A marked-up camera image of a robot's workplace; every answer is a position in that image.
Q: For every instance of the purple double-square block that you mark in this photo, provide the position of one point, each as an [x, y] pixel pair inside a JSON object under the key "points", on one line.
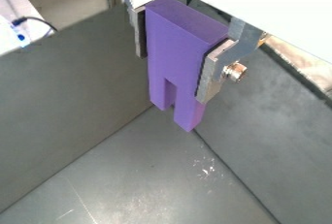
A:
{"points": [[180, 35]]}

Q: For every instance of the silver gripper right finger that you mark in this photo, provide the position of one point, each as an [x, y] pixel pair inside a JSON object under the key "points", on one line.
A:
{"points": [[221, 62]]}

